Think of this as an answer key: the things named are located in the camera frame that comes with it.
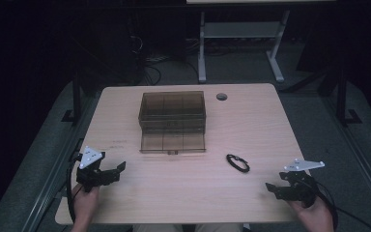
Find aluminium floor rail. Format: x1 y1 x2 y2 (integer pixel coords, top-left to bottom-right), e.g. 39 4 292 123
20 93 101 232
321 95 371 216

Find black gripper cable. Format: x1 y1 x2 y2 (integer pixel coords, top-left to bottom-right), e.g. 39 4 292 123
313 181 371 232
66 154 84 224

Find person's left hand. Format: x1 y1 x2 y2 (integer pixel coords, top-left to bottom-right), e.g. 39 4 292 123
71 183 101 225

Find tangle of floor cables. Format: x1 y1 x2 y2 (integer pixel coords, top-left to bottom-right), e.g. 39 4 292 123
131 33 202 86

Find person's right hand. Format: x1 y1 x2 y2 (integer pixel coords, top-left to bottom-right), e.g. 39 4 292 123
293 195 335 232

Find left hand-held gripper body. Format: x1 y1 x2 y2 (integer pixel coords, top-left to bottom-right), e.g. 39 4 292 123
75 146 111 193

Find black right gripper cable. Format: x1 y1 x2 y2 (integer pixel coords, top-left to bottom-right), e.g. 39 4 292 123
313 181 371 232

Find black cable loop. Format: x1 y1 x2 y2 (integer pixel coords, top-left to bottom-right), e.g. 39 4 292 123
225 153 251 174

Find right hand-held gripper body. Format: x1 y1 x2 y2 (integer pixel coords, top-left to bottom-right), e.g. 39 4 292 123
283 158 326 209

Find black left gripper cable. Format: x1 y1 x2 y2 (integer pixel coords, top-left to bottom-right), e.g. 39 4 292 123
66 154 84 224

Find white metal desk frame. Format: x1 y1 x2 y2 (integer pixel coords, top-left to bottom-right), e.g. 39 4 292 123
185 0 336 84

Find black metal stand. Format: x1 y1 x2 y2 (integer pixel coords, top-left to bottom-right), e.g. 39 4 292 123
333 62 363 128
61 72 85 124

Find transparent brown plastic compartment box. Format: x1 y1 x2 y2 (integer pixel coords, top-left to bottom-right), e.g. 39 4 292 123
137 90 208 156

